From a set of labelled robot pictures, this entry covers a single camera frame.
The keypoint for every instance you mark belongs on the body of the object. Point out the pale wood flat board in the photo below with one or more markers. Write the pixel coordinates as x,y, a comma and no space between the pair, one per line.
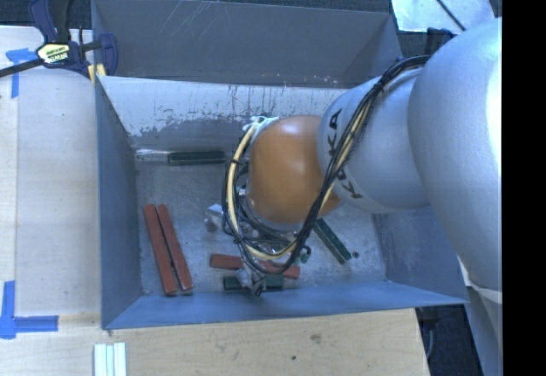
55,195

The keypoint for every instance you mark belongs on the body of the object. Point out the red-brown flat block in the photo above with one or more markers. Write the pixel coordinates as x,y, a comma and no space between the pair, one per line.
160,250
224,261
175,250

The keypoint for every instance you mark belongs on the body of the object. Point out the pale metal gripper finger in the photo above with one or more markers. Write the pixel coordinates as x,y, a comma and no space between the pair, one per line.
211,225
215,209

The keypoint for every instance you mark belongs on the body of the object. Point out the grey metal bin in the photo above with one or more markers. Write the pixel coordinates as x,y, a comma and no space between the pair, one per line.
239,46

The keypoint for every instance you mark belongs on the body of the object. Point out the dark green flat block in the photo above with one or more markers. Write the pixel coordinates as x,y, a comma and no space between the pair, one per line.
335,242
232,282
196,157

